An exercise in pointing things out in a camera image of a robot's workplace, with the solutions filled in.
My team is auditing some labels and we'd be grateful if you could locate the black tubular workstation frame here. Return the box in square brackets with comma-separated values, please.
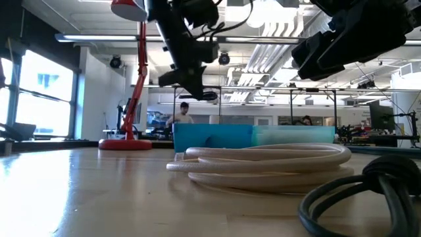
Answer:
[172, 84, 339, 126]

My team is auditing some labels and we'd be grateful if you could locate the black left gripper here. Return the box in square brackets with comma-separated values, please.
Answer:
[158, 39, 220, 101]

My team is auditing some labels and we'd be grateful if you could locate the teal translucent plastic bin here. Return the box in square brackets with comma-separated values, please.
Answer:
[251, 124, 336, 148]

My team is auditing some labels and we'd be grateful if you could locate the blue plastic bin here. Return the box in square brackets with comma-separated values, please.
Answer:
[172, 123, 255, 154]

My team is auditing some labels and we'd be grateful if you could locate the small black monitor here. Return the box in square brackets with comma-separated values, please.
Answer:
[0, 120, 37, 144]

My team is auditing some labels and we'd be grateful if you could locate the long overhead light bar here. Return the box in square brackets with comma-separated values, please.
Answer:
[55, 32, 421, 46]

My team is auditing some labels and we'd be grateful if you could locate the black computer monitor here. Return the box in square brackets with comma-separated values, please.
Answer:
[368, 103, 396, 132]

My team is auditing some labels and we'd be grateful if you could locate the red desk lamp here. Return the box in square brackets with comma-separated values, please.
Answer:
[98, 0, 153, 151]

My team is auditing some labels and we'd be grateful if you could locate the black equipment stand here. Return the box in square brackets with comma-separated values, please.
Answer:
[391, 110, 421, 149]

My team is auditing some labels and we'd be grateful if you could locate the white USB cable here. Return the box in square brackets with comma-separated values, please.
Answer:
[166, 143, 355, 195]

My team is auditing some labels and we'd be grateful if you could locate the large window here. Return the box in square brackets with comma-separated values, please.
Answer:
[0, 49, 80, 141]

